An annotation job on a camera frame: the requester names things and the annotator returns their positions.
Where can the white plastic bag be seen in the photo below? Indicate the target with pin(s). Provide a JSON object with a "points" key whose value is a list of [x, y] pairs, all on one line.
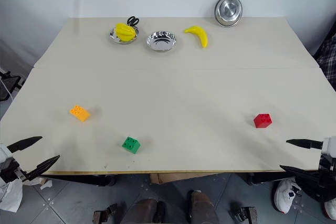
{"points": [[9, 195]]}

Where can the red toy brick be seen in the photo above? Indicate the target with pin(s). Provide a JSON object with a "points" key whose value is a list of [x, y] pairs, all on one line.
{"points": [[262, 121]]}

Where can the brown cardboard box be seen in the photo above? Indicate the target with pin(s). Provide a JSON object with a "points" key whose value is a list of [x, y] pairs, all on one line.
{"points": [[170, 177]]}

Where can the round steel plate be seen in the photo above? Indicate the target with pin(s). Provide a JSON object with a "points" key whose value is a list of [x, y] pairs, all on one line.
{"points": [[228, 10]]}

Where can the shiny fluted steel bowl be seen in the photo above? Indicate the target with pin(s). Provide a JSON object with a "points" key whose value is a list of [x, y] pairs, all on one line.
{"points": [[161, 41]]}

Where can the green toy brick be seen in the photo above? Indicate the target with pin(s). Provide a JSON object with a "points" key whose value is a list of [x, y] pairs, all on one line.
{"points": [[131, 145]]}

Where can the white sneaker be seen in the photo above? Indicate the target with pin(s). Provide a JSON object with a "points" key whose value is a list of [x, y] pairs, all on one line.
{"points": [[331, 208], [284, 195]]}

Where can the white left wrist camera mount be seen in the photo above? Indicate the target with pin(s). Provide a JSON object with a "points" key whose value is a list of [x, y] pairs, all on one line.
{"points": [[4, 153]]}

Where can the yellow toy starfruit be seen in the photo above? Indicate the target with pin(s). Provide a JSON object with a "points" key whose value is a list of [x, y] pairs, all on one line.
{"points": [[125, 32]]}

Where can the plaid cloth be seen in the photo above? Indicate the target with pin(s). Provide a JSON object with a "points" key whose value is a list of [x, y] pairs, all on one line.
{"points": [[328, 58]]}

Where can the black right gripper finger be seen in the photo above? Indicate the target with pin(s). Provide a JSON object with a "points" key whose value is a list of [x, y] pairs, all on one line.
{"points": [[302, 173], [307, 143]]}

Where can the dark metal caster foot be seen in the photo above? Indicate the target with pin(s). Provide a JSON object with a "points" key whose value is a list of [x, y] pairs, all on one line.
{"points": [[103, 214], [245, 214]]}

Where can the black stand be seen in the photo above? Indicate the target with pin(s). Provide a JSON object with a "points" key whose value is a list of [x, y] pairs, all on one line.
{"points": [[10, 83]]}

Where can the crumpled white paper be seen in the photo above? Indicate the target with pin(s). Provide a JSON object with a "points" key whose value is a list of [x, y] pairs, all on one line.
{"points": [[45, 183]]}

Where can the orange toy brick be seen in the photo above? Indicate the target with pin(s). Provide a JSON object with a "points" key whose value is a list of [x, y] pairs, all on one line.
{"points": [[80, 113]]}

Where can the yellow toy banana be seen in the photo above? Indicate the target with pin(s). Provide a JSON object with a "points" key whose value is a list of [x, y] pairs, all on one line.
{"points": [[200, 34]]}

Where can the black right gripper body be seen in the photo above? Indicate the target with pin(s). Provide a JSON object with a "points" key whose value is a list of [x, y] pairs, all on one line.
{"points": [[326, 176]]}

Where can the dark rounded brown shape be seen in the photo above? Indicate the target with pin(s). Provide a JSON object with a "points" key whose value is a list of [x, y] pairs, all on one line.
{"points": [[143, 212], [199, 207]]}

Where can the small shiny steel bowl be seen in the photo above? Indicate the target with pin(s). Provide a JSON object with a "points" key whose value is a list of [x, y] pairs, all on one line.
{"points": [[113, 36]]}

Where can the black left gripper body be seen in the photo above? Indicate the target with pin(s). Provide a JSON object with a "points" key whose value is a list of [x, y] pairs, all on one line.
{"points": [[11, 172]]}

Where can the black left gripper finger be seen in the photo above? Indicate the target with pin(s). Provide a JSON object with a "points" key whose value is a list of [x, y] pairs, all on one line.
{"points": [[25, 143], [43, 166]]}

